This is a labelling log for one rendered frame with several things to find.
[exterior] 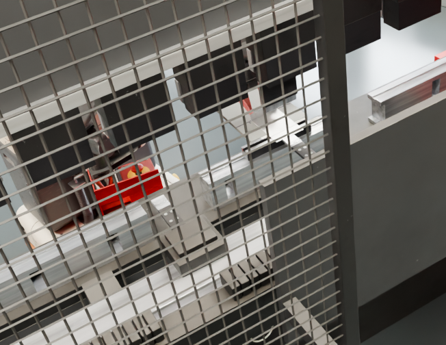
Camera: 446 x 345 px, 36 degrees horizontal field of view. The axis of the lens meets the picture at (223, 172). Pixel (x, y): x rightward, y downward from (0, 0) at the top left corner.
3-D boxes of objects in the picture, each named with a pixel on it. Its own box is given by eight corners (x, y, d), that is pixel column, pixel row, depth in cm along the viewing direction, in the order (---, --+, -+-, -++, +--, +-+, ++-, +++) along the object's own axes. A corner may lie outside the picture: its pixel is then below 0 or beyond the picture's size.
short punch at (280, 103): (294, 97, 178) (291, 66, 172) (298, 100, 177) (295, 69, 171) (261, 111, 176) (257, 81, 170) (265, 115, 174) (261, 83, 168)
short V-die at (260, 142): (305, 126, 186) (304, 117, 185) (311, 131, 184) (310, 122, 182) (242, 155, 181) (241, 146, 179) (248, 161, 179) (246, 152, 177)
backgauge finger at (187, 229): (180, 193, 171) (176, 178, 167) (230, 254, 152) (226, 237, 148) (137, 213, 167) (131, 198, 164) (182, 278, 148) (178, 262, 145)
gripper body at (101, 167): (93, 181, 206) (85, 159, 203) (89, 169, 215) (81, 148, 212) (113, 174, 207) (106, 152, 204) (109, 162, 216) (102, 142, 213)
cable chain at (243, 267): (363, 209, 154) (362, 196, 151) (380, 223, 149) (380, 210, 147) (220, 284, 143) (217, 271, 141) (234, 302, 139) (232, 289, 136)
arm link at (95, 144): (84, 109, 206) (63, 126, 202) (103, 113, 197) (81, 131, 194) (104, 139, 212) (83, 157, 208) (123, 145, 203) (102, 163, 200)
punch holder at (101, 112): (161, 113, 165) (146, 53, 155) (176, 129, 159) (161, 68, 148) (105, 137, 161) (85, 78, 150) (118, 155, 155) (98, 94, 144)
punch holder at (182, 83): (232, 82, 171) (222, 23, 160) (250, 96, 165) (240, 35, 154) (180, 105, 166) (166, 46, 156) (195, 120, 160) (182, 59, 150)
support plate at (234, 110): (258, 79, 205) (258, 77, 204) (308, 118, 186) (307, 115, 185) (206, 102, 200) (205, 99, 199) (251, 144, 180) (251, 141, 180)
